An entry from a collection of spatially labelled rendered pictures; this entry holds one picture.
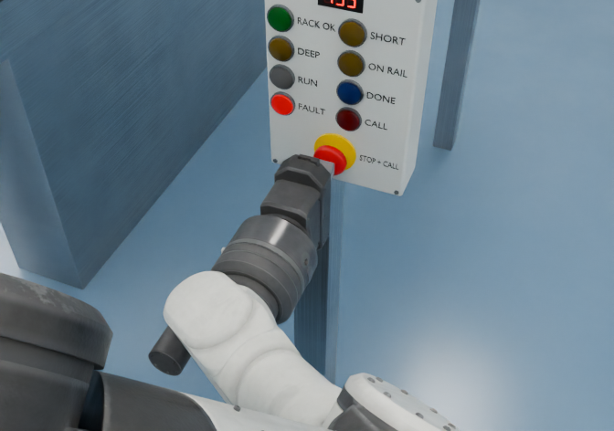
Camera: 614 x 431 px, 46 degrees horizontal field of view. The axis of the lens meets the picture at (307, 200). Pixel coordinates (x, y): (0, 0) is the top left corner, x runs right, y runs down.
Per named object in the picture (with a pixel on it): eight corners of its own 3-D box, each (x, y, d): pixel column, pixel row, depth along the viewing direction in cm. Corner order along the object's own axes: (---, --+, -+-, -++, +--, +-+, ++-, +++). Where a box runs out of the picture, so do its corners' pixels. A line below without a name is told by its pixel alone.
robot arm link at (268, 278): (277, 236, 66) (220, 330, 58) (324, 318, 71) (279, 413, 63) (186, 246, 72) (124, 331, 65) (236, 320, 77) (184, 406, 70)
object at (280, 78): (291, 92, 80) (291, 71, 79) (269, 87, 81) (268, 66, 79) (294, 89, 81) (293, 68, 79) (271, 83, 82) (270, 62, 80)
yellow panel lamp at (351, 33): (363, 50, 73) (364, 26, 71) (337, 45, 74) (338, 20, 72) (365, 47, 74) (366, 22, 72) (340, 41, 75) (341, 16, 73)
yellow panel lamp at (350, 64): (361, 80, 76) (362, 57, 74) (336, 75, 77) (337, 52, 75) (364, 76, 76) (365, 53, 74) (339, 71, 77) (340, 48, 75)
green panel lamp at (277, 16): (291, 35, 76) (290, 11, 74) (266, 30, 76) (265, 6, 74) (293, 31, 76) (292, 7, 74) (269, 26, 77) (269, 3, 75)
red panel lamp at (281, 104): (291, 119, 83) (291, 99, 81) (269, 113, 84) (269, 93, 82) (294, 115, 83) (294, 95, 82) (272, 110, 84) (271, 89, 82)
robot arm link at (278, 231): (344, 250, 82) (304, 330, 74) (266, 227, 84) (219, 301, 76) (348, 164, 73) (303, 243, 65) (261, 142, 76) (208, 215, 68)
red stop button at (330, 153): (343, 182, 84) (344, 155, 81) (311, 173, 85) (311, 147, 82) (355, 159, 87) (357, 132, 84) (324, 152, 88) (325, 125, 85)
